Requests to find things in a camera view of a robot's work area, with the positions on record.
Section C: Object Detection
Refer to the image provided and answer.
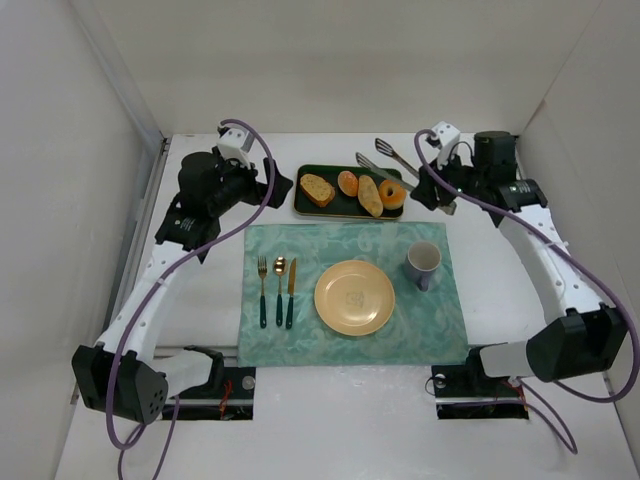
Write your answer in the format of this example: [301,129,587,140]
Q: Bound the metal tongs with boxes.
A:
[355,137,419,192]

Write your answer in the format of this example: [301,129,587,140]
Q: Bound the round orange bun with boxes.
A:
[337,170,359,198]

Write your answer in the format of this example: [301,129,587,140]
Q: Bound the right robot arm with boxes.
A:
[411,122,628,382]

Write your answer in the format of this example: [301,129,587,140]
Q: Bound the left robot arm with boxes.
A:
[72,148,293,425]

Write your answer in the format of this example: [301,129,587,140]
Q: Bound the toasted bread slice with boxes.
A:
[299,173,336,208]

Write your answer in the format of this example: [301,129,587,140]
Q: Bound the long oval bread roll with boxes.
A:
[357,175,384,218]

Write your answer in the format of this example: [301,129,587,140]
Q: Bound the orange bagel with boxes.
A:
[378,179,407,210]

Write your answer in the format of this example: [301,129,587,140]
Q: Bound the purple mug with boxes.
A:
[403,241,442,292]

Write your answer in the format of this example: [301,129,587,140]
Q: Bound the yellow plate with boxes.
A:
[314,260,396,337]

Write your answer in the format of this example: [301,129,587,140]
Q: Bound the teal patterned placemat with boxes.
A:
[238,222,469,367]

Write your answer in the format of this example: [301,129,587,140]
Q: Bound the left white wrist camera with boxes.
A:
[216,127,255,168]

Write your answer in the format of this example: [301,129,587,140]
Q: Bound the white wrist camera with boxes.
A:
[427,121,461,169]
[216,127,255,168]

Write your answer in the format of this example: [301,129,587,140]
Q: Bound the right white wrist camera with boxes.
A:
[427,121,461,169]

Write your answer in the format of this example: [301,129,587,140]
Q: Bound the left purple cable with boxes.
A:
[105,118,278,480]

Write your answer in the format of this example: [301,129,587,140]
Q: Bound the gold spoon green handle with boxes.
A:
[273,256,288,327]

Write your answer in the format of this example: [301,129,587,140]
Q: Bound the gold fork green handle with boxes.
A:
[257,256,268,329]

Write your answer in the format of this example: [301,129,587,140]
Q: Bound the gold knife green handle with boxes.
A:
[285,258,297,330]

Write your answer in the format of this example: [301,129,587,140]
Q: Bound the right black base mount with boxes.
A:
[425,365,529,420]

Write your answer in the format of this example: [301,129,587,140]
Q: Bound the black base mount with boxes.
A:
[425,365,529,420]
[177,352,256,421]

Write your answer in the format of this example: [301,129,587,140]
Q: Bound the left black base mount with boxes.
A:
[177,352,256,421]

